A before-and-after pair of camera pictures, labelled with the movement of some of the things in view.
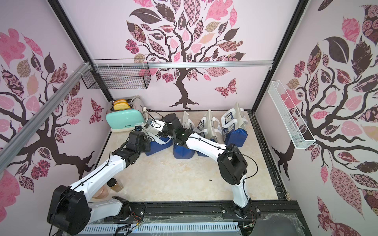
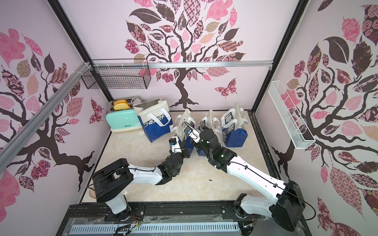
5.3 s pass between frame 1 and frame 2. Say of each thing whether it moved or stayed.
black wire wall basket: stayed
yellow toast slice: stayed
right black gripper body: moved
